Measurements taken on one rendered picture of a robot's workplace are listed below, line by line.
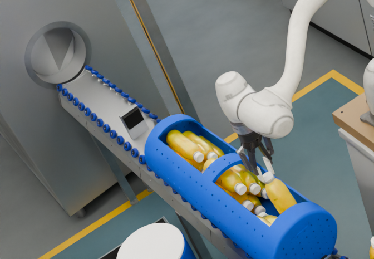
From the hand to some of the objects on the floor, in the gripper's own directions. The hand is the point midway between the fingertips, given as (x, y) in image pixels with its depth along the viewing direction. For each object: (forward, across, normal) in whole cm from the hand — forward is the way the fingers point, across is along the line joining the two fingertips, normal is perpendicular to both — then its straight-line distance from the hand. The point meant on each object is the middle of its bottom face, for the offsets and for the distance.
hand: (264, 169), depth 238 cm
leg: (+130, +13, -80) cm, 153 cm away
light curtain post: (+130, -27, -124) cm, 182 cm away
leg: (+130, +13, -178) cm, 221 cm away
